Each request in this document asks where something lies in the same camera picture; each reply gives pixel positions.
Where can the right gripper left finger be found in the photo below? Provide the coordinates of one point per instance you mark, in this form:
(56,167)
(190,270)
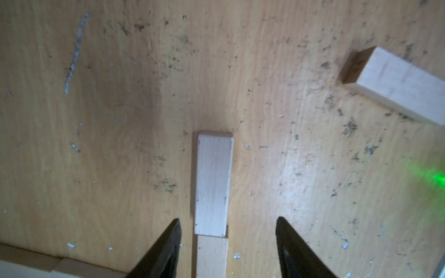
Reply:
(162,258)

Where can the natural wood block diagonal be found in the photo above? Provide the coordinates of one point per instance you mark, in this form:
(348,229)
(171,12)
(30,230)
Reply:
(211,257)

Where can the natural wood block body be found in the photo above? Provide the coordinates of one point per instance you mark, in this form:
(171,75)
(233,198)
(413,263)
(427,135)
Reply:
(21,263)

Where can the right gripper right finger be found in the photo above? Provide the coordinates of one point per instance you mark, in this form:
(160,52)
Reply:
(297,260)

